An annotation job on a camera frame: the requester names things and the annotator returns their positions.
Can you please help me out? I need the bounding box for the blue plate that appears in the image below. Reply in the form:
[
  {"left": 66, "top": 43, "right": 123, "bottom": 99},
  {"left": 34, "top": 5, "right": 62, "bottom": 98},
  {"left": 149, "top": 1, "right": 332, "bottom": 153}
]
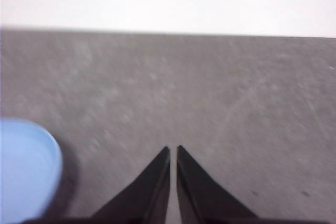
[{"left": 0, "top": 117, "right": 63, "bottom": 224}]

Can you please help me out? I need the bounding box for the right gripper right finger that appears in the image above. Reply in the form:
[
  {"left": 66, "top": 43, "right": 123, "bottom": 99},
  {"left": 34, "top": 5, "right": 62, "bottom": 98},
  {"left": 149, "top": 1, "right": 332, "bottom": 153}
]
[{"left": 176, "top": 145, "right": 263, "bottom": 224}]

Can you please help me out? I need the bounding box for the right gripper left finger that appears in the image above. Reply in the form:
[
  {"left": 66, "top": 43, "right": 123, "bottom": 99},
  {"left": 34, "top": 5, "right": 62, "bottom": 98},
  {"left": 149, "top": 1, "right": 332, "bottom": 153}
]
[{"left": 91, "top": 146, "right": 171, "bottom": 224}]

